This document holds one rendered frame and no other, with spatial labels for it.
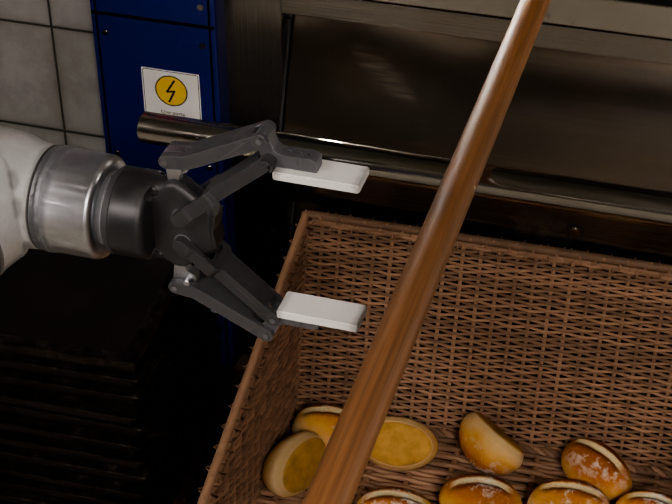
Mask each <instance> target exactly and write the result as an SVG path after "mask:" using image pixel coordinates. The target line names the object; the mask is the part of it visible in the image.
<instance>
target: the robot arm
mask: <svg viewBox="0 0 672 504"><path fill-rule="evenodd" d="M275 131H276V124H275V123H274V122H273V121H271V120H264V121H261V122H258V123H254V124H251V125H248V126H245V127H241V128H238V129H235V130H231V131H228V132H225V133H222V134H218V135H215V136H212V137H208V138H205V139H202V140H199V141H195V142H188V141H172V142H170V144H169V145H168V146H167V148H166V149H165V150H164V152H163V153H162V154H161V156H160V157H159V159H158V163H159V165H160V166H161V167H162V168H164V169H166V173H167V174H166V173H164V172H163V171H160V170H155V169H149V168H143V167H137V166H131V165H126V164H125V162H124V161H123V160H122V158H121V157H119V156H117V155H115V154H110V153H104V152H98V151H92V150H86V149H80V148H75V147H73V146H69V145H58V144H54V143H50V142H48V141H45V140H43V139H41V138H39V137H37V136H36V135H34V134H31V133H28V132H25V131H21V130H17V129H14V128H9V127H4V126H0V276H1V274H2V273H3V272H4V271H5V270H6V269H7V268H9V267H10V266H11V265H12V264H13V263H15V262H16V261H17V260H19V259H20V258H22V257H23V256H25V254H26V253H27V252H28V249H40V250H44V251H47V252H52V253H57V252H58V253H63V254H69V255H74V256H80V257H85V258H90V259H96V260H97V259H103V258H105V257H107V256H108V255H109V254H110V253H111V254H116V255H121V256H126V257H132V258H137V259H143V260H149V259H155V258H163V259H166V260H168V261H170V262H171V263H173V264H174V276H173V279H172V280H171V282H170V283H169V285H168V288H169V290H170V291H171V292H172V293H175V294H178V295H182V296H185V297H189V298H192V299H194V300H196V301H198V302H199V303H201V304H203V305H205V306H206V307H208V308H210V309H211V310H213V311H215V312H216V313H218V314H220V315H221V316H223V317H225V318H226V319H228V320H230V321H231V322H233V323H235V324H237V325H238V326H240V327H242V328H243V329H245V330H247V331H248V332H250V333H252V334H253V335H255V336H257V337H258V338H260V339H262V340H264V341H271V340H272V339H273V337H274V335H275V333H276V331H277V329H278V327H279V326H280V325H290V326H295V327H302V328H306V329H311V330H314V329H318V328H319V326H325V327H330V328H335V329H340V330H346V331H351V332H356V333H357V332H358V330H359V328H360V326H361V324H362V322H363V319H364V317H365V315H366V313H367V307H366V305H361V304H356V303H350V302H345V301H340V300H334V299H329V298H323V297H318V296H312V295H307V294H302V293H296V292H291V291H288V292H287V293H286V295H285V297H284V298H283V297H282V296H281V295H280V294H279V293H277V292H276V291H275V290H274V289H273V288H272V287H271V286H269V285H268V284H267V283H266V282H265V281H264V280H263V279H261V278H260V277H259V276H258V275H257V274H256V273H255V272H254V271H252V270H251V269H250V268H249V267H248V266H247V265H246V264H244V263H243V262H242V261H241V260H240V259H239V258H238V257H236V256H235V255H234V254H233V253H232V250H231V247H230V246H229V244H227V243H226V242H225V241H224V240H223V238H224V236H225V230H224V226H223V223H222V216H223V205H222V204H220V203H219V201H221V200H222V199H224V198H225V197H227V196H229V195H230V194H232V193H234V192H235V191H237V190H239V189H240V188H242V187H244V186H245V185H247V184H249V183H250V182H252V181H254V180H255V179H257V178H259V177H260V176H262V175H263V174H265V173H267V172H268V171H269V174H270V173H271V172H272V170H273V169H274V167H276V168H275V169H274V171H273V172H272V178H273V179H274V180H278V181H284V182H290V183H296V184H302V185H308V186H314V187H320V188H326V189H332V190H338V191H344V192H350V193H356V194H358V193H360V191H361V189H362V187H363V185H364V183H365V181H366V179H367V177H368V175H369V168H368V167H366V166H360V165H354V164H348V163H341V162H335V161H329V160H323V159H322V153H320V152H318V151H316V150H308V149H303V148H297V147H291V146H286V145H283V144H282V143H281V142H280V141H279V140H278V137H277V135H276V132H275ZM256 150H259V151H257V152H255V153H254V154H252V155H251V156H249V157H247V158H246V159H244V160H243V161H241V162H239V163H238V164H236V165H235V166H233V167H231V168H230V169H228V170H226V171H225V172H223V173H222V174H220V175H219V174H217V175H215V176H214V177H212V178H211V179H209V180H207V181H206V182H204V183H203V184H201V185H199V184H198V183H197V182H195V181H194V180H193V179H192V178H190V177H189V176H188V175H186V174H184V173H187V172H188V171H189V169H194V168H198V167H201V166H205V165H208V164H211V163H215V162H218V161H222V160H225V159H228V158H232V157H235V156H239V155H242V154H246V153H249V152H252V151H256ZM214 252H215V256H214V257H213V259H212V260H211V259H210V258H209V257H208V255H210V254H212V253H214ZM191 263H193V264H194V266H192V265H191ZM269 305H271V306H272V307H270V306H269ZM262 323H264V324H262Z"/></svg>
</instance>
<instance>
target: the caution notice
mask: <svg viewBox="0 0 672 504"><path fill-rule="evenodd" d="M141 75H142V86H143V97H144V108H145V111H148V112H155V113H161V114H168V115H174V116H181V117H187V118H194V119H200V120H202V114H201V98H200V82H199V75H197V74H190V73H183V72H176V71H169V70H162V69H156V68H149V67H142V66H141Z"/></svg>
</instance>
